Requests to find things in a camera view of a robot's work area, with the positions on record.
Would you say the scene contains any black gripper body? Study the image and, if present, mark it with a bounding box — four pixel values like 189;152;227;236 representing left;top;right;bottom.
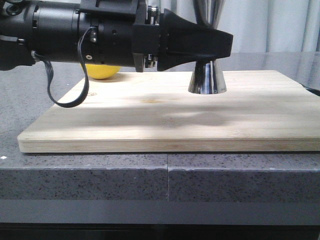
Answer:
77;0;161;73

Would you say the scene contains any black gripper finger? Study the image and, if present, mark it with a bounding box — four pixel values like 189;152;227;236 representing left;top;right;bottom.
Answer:
157;9;233;71

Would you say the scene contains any steel double jigger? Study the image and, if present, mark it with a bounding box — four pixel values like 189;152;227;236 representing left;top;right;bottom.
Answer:
188;0;227;95

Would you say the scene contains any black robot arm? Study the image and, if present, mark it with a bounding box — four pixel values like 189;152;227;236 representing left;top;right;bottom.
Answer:
0;0;233;72

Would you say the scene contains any yellow lemon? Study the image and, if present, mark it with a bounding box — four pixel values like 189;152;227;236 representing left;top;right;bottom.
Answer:
85;64;121;80

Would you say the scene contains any light grey curtain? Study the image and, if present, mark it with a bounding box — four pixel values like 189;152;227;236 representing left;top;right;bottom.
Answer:
147;0;320;54

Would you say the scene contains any wooden cutting board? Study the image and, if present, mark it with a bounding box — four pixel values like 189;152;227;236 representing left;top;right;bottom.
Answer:
17;70;320;153

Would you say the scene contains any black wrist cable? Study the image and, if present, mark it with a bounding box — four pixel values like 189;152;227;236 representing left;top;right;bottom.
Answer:
31;26;100;109

